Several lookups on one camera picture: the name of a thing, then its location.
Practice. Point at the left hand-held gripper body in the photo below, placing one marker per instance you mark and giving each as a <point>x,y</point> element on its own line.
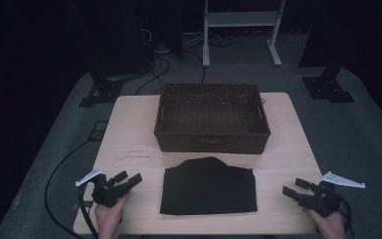
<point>107,194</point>

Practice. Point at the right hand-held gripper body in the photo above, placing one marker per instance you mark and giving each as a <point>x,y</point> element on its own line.
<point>321,200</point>

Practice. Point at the black cloth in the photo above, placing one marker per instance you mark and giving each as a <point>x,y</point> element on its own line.
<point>209,189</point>

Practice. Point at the brown wicker basket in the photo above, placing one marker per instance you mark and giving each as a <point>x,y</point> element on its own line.
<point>212,142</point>

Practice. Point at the person's left hand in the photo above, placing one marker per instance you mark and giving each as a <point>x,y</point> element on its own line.
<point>109,219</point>

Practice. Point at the person's right hand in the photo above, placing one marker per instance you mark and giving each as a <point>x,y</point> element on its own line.
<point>330,227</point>

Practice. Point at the black stand base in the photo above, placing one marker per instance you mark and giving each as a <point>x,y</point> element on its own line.
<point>101,93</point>
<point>328,88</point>

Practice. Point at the white metal stand frame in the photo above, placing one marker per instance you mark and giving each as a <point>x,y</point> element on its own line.
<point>242,18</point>

